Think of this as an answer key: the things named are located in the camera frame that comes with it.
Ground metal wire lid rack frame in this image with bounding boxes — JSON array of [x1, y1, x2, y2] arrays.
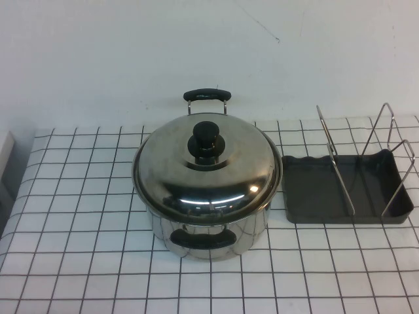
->
[[316, 103, 414, 218]]

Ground dark grey rack drip tray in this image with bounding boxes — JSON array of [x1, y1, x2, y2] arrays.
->
[[281, 148, 414, 225]]

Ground white black grid tablecloth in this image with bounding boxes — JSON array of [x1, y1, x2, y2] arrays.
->
[[0, 114, 419, 314]]

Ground stainless steel lid black knob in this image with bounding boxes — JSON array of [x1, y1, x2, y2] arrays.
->
[[132, 114, 282, 220]]

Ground stainless steel pot black handles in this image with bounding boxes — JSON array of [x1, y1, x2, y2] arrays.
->
[[132, 87, 283, 262]]

